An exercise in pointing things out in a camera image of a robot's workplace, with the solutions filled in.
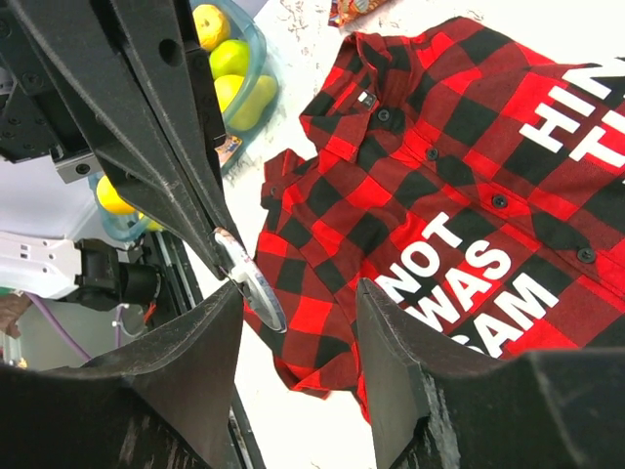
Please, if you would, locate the green lime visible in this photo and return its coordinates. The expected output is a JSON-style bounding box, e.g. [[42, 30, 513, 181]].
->
[[209, 39, 250, 79]]

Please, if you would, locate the red candy bag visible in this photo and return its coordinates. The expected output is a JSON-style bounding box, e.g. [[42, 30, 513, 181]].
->
[[328, 0, 387, 28]]

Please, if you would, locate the teal plastic fruit tray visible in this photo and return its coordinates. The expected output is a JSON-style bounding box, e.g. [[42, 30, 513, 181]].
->
[[87, 0, 269, 245]]

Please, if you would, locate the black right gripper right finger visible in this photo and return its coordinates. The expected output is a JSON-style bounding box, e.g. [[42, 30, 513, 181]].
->
[[356, 279, 624, 468]]

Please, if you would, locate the orange mandarin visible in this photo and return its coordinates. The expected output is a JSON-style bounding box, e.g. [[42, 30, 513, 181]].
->
[[192, 4, 230, 52]]

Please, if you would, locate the clear round sticker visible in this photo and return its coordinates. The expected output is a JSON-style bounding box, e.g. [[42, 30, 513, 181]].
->
[[212, 228, 287, 333]]

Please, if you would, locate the red black plaid shirt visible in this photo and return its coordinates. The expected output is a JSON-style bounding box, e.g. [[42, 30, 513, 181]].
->
[[246, 17, 624, 405]]

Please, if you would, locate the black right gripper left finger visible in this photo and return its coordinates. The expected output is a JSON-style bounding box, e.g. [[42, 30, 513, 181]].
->
[[1, 285, 242, 468]]

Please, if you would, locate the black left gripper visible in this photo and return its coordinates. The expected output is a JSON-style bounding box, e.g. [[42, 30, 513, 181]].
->
[[1, 1, 238, 277]]

